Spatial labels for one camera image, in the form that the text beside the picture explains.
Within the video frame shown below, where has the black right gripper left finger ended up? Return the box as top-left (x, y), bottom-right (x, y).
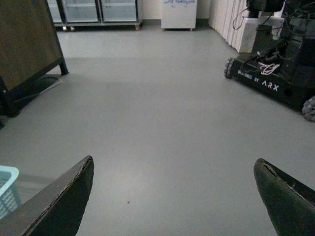
top-left (0, 155), bottom-right (94, 236)

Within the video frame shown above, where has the glass door display cabinet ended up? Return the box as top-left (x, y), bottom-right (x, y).
top-left (47, 0), bottom-right (143, 32)

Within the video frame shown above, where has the white coiled cable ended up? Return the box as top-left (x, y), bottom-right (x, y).
top-left (257, 61), bottom-right (281, 76)

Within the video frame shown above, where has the light blue plastic basket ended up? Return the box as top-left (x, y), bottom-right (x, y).
top-left (0, 165), bottom-right (22, 218)

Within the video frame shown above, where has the dark wooden shelf stand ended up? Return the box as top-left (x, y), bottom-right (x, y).
top-left (0, 0), bottom-right (68, 117)

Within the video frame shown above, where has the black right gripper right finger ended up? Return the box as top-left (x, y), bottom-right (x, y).
top-left (253, 158), bottom-right (315, 236)

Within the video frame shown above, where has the white chest freezer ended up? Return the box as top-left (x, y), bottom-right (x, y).
top-left (161, 0), bottom-right (197, 31)

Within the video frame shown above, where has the white panel stack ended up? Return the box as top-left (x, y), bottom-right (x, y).
top-left (208, 0), bottom-right (258, 53)

